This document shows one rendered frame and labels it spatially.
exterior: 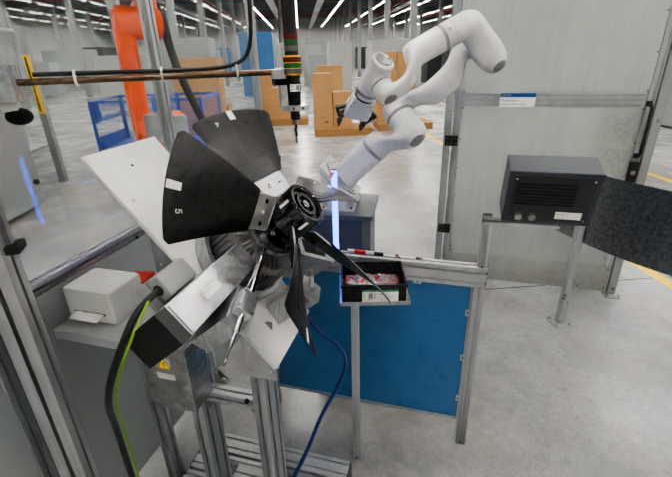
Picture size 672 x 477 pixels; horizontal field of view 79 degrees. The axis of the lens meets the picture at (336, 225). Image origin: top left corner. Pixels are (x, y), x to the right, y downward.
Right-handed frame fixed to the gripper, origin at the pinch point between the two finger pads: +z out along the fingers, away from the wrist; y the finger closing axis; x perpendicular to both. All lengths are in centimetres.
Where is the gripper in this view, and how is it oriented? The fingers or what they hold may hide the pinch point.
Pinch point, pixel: (349, 124)
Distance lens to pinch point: 166.6
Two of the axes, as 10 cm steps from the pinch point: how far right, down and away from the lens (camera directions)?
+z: -3.3, 4.9, 8.1
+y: 9.4, 1.4, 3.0
